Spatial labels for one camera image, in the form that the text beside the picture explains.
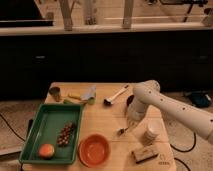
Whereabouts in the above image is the metal fork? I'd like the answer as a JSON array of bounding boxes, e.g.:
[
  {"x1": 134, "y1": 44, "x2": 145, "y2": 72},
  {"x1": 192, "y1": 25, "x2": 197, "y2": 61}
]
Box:
[{"x1": 117, "y1": 126, "x2": 134, "y2": 136}]

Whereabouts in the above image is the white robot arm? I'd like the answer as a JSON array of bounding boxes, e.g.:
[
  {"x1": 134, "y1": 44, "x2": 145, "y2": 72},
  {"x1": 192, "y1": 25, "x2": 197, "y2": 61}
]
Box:
[{"x1": 127, "y1": 80, "x2": 213, "y2": 145}]

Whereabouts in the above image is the yellow banana toy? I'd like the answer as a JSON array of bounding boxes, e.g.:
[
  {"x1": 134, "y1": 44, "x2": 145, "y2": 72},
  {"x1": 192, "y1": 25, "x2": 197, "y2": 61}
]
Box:
[{"x1": 68, "y1": 94, "x2": 81, "y2": 100}]

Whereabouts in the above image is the green vegetable toy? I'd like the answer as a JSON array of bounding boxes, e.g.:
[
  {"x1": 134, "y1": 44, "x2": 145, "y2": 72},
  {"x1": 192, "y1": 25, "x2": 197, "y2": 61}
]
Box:
[{"x1": 63, "y1": 99, "x2": 86, "y2": 106}]

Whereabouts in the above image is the bunch of dark grapes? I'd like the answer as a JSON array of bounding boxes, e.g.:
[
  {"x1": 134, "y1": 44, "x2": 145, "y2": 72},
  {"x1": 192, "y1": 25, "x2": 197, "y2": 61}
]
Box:
[{"x1": 56, "y1": 123, "x2": 76, "y2": 147}]

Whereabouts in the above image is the green plastic tray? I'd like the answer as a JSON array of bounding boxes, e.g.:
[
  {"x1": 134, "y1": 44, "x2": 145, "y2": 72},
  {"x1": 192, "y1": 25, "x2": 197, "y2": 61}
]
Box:
[{"x1": 19, "y1": 104, "x2": 83, "y2": 165}]

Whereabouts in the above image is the orange bowl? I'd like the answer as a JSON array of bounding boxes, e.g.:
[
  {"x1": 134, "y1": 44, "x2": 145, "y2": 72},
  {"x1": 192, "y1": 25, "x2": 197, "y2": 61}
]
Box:
[{"x1": 78, "y1": 134, "x2": 111, "y2": 168}]

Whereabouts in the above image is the brown rectangular sponge block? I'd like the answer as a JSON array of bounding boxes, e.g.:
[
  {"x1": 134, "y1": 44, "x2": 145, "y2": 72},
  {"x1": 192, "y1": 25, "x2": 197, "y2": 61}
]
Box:
[{"x1": 132, "y1": 148, "x2": 158, "y2": 164}]

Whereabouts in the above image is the orange peach fruit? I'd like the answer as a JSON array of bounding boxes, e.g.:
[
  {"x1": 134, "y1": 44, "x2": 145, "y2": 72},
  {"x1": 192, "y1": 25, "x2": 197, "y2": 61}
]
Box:
[{"x1": 38, "y1": 144, "x2": 55, "y2": 159}]

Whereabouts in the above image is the blue object on floor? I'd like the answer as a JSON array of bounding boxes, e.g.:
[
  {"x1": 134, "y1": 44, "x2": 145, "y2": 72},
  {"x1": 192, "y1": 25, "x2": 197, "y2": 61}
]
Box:
[{"x1": 188, "y1": 92, "x2": 212, "y2": 108}]

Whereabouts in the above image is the white handled dish brush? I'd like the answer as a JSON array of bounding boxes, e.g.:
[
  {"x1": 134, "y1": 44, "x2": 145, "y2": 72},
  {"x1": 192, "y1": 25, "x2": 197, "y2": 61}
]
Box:
[{"x1": 103, "y1": 85, "x2": 128, "y2": 106}]

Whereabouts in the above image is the black cable on floor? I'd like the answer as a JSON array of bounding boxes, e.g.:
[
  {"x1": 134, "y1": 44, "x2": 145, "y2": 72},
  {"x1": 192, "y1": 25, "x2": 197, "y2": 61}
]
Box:
[{"x1": 170, "y1": 131, "x2": 197, "y2": 154}]

